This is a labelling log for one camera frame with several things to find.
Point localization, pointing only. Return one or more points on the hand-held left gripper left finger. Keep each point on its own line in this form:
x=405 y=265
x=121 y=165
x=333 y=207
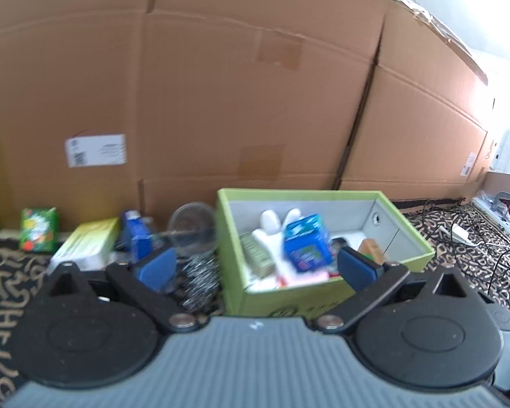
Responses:
x=155 y=268

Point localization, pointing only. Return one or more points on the large cardboard box white label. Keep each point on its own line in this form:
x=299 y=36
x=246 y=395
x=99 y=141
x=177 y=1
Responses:
x=195 y=72

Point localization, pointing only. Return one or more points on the white glove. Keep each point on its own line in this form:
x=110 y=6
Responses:
x=272 y=229

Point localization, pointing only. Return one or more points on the orange and white box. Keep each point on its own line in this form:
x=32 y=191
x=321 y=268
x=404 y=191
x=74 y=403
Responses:
x=306 y=279

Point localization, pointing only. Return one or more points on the clear plastic cup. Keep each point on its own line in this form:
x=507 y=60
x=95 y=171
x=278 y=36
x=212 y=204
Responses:
x=193 y=229

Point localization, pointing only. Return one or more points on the steel wool scrubber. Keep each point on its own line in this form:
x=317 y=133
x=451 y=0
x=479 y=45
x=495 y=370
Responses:
x=199 y=280

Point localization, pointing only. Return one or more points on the blue box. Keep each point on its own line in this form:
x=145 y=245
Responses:
x=137 y=236

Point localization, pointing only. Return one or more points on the pale yellow box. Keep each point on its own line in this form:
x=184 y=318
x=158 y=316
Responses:
x=87 y=242

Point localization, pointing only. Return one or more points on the gold box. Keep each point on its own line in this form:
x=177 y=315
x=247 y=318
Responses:
x=372 y=250

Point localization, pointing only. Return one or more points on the black patterned cloth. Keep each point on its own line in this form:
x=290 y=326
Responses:
x=0 y=272

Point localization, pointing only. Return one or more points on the light green box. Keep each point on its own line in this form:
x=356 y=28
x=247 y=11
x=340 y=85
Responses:
x=233 y=263

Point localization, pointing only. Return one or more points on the green and orange packet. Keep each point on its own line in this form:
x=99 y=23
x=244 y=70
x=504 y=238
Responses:
x=38 y=229

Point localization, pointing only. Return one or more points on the white power adapter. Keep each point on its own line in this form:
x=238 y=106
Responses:
x=460 y=233

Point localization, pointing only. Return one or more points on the blue packet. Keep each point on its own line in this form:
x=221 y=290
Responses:
x=307 y=242

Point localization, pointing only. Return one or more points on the olive box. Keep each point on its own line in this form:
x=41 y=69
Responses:
x=257 y=255

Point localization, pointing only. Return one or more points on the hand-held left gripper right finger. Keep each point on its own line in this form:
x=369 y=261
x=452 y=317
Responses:
x=358 y=270

